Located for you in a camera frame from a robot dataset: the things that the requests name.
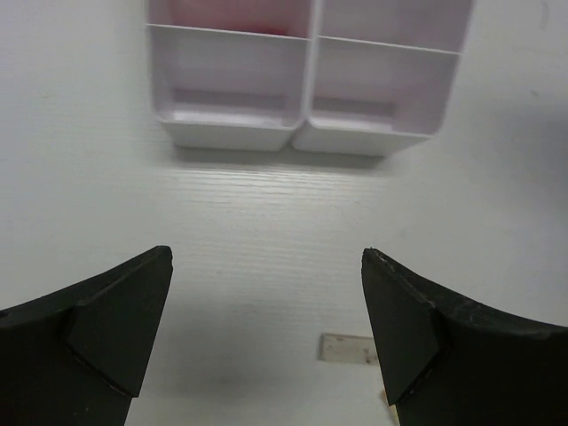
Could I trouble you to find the grey eraser block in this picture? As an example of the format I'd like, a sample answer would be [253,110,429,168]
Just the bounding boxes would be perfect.
[318,334,378,366]

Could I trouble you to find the white left organizer tray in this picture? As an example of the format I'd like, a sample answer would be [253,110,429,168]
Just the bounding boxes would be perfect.
[146,1,320,152]

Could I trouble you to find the white organizer tray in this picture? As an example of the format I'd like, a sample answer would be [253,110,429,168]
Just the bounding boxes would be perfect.
[146,1,320,152]
[292,0,475,157]

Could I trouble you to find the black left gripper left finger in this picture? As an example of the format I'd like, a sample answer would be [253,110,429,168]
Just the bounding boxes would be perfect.
[1,246,173,426]

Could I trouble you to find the white right organizer tray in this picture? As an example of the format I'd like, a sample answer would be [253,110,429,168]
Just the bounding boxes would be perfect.
[292,0,475,157]

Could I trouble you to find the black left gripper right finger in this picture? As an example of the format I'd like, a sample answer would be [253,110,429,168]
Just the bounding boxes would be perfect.
[361,248,567,425]

